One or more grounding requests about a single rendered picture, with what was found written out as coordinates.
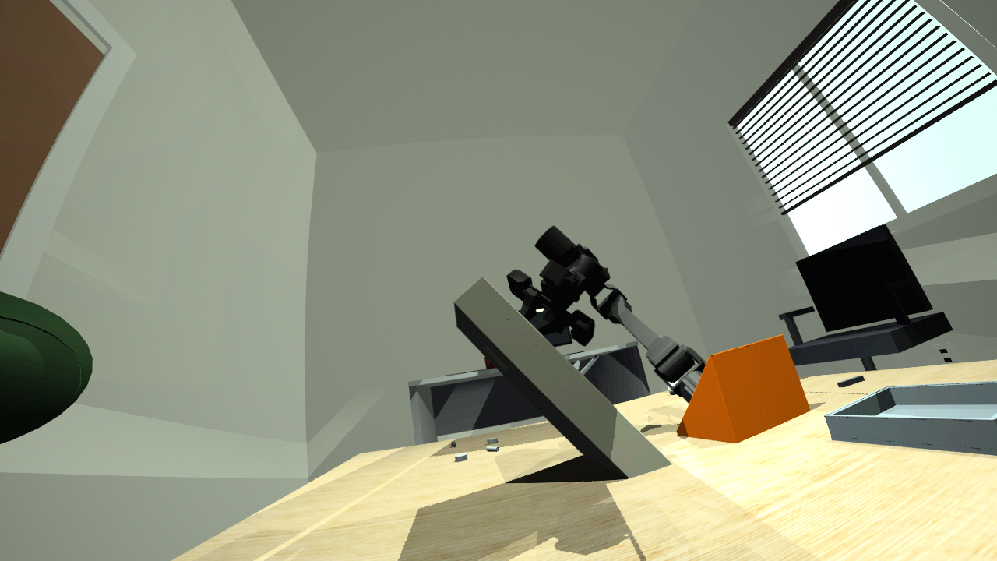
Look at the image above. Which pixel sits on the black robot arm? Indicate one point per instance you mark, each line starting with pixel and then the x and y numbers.
pixel 670 359

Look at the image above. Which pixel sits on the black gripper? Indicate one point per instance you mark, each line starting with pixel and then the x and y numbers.
pixel 556 318

